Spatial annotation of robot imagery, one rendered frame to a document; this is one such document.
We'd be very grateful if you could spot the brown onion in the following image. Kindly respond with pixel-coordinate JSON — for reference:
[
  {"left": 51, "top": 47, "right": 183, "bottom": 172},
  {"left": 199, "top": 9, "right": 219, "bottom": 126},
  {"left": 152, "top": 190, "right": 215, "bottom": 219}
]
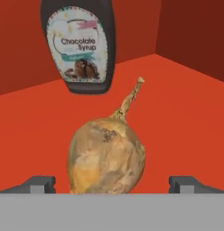
[{"left": 66, "top": 76, "right": 146, "bottom": 195}]

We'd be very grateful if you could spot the red cabinet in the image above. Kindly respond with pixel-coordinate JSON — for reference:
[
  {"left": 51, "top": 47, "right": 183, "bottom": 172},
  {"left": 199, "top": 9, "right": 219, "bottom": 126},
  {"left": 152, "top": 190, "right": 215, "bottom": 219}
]
[{"left": 0, "top": 0, "right": 224, "bottom": 194}]

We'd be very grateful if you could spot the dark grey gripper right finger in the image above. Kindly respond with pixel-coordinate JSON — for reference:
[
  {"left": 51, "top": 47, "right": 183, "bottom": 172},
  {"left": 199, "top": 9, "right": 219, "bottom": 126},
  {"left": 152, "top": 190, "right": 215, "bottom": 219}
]
[{"left": 168, "top": 175, "right": 224, "bottom": 194}]

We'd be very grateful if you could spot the chocolate syrup bottle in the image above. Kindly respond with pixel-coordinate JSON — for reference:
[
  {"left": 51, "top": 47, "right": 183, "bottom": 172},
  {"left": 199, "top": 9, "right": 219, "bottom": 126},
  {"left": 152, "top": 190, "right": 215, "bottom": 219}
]
[{"left": 40, "top": 0, "right": 117, "bottom": 96}]

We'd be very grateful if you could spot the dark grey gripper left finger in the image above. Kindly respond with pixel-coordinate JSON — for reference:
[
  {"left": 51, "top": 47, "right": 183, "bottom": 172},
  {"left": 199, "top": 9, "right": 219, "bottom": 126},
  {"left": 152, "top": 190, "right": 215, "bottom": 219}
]
[{"left": 0, "top": 175, "right": 57, "bottom": 194}]

